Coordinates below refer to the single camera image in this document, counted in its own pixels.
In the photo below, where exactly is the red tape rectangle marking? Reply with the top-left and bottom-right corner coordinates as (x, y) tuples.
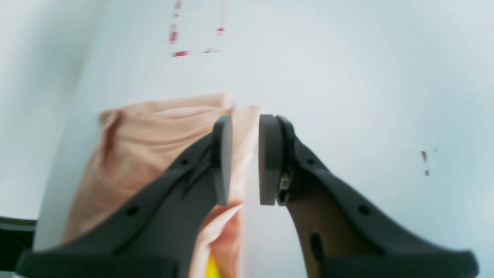
(168, 0), (226, 58)

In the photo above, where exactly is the peach pink T-shirt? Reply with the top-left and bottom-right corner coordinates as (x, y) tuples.
(62, 92), (263, 278)

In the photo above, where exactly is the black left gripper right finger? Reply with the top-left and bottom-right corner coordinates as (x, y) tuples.
(258, 114), (479, 278)

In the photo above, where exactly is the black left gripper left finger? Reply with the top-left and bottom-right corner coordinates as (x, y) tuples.
(16, 115), (233, 278)

